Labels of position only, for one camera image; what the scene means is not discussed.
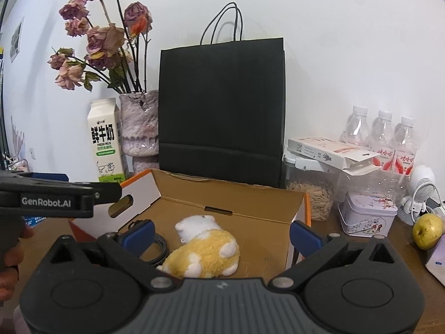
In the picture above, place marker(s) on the green apple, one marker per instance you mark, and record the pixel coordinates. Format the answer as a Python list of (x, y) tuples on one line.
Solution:
[(427, 231)]

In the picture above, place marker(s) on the mottled purple glass vase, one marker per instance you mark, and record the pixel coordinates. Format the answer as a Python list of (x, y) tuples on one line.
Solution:
[(139, 125)]

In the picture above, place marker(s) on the flat white carton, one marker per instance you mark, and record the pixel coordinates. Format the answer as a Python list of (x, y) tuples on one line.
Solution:
[(323, 149)]

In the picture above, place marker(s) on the clear jar of seeds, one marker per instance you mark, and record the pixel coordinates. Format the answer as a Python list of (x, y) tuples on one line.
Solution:
[(313, 195)]

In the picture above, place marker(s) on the yellow white plush toy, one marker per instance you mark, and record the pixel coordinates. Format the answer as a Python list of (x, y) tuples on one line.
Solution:
[(205, 250)]

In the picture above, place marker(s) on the white green milk carton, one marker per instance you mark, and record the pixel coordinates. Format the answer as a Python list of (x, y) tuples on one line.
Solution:
[(104, 139)]

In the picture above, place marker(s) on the purple white packet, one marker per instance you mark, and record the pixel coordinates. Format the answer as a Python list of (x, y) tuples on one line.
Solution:
[(437, 261)]

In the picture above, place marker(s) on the dried rose bouquet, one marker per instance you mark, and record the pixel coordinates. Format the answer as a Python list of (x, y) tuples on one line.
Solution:
[(104, 38)]

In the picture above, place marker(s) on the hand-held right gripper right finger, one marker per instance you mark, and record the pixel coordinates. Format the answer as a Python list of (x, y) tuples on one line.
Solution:
[(306, 238)]

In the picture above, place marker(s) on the orange cardboard box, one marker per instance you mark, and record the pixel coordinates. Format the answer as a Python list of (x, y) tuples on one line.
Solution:
[(250, 215)]

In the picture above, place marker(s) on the wall poster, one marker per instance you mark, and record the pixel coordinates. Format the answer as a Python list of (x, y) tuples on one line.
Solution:
[(16, 38)]

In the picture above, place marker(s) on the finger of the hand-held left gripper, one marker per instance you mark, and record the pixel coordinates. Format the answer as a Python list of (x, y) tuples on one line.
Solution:
[(104, 193)]

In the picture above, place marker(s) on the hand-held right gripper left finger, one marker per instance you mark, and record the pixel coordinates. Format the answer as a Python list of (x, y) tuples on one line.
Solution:
[(139, 235)]

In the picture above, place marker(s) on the clear plastic water bottle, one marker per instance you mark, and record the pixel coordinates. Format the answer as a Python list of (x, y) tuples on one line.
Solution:
[(381, 135), (405, 142), (355, 128)]

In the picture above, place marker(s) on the person's left hand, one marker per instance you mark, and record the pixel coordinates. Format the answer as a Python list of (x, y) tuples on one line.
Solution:
[(10, 281)]

